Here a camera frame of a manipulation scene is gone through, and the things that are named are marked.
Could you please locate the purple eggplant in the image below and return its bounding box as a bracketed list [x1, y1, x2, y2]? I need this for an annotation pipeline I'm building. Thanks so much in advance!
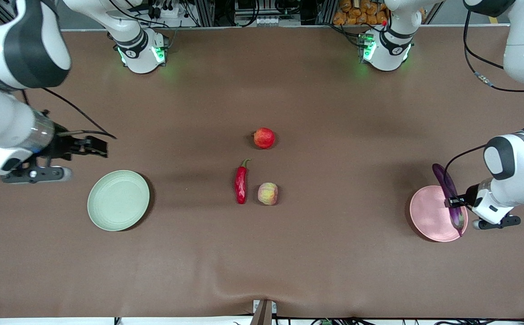
[432, 163, 466, 237]

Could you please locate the red chili pepper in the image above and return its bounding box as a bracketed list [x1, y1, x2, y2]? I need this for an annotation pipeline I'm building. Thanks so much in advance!
[234, 158, 252, 205]

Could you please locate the red round fruit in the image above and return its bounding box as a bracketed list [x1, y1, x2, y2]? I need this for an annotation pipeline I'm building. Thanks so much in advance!
[253, 127, 276, 150]

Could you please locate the pale yellow pink apple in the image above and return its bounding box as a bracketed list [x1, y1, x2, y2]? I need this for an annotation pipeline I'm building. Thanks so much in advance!
[257, 182, 279, 206]

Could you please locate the pink round plate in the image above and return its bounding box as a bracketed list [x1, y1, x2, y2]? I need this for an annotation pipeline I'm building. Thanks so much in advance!
[409, 185, 468, 243]

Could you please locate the pale green round plate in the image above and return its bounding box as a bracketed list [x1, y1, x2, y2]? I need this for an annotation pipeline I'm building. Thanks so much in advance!
[87, 170, 150, 232]

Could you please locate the brown table cloth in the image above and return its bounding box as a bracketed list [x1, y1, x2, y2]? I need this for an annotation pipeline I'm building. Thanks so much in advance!
[0, 26, 524, 319]

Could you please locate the white power strip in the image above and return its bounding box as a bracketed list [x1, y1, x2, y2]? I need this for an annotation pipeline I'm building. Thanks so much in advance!
[147, 2, 186, 19]

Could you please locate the orange packaged goods pile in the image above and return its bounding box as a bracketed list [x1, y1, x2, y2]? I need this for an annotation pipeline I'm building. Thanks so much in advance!
[333, 0, 389, 26]

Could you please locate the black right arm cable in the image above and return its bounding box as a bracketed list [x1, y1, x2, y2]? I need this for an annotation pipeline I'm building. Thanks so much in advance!
[22, 87, 118, 140]

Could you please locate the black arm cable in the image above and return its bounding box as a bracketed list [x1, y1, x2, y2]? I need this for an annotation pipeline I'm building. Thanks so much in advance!
[443, 9, 524, 181]
[22, 87, 118, 140]

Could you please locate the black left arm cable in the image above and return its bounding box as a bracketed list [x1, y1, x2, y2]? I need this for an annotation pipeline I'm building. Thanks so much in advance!
[443, 9, 524, 181]

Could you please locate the metal table edge bracket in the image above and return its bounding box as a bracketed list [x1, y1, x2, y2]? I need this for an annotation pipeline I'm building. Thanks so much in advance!
[250, 299, 277, 325]

